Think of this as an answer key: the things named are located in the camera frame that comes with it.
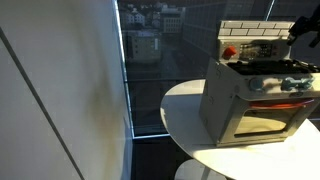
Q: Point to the window frame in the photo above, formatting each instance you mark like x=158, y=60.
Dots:
x=125, y=66

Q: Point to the orange round stove button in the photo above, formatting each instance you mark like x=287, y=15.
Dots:
x=230, y=51

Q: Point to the plain round blue knob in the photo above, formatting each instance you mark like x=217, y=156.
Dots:
x=256, y=84

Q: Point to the grey toy stove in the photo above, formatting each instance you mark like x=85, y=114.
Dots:
x=223, y=110

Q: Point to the blue lever stove knob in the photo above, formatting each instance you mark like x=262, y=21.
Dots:
x=305, y=83
x=288, y=83

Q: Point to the white table pedestal base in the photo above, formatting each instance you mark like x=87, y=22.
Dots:
x=200, y=170

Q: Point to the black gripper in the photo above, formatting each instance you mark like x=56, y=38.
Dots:
x=313, y=23

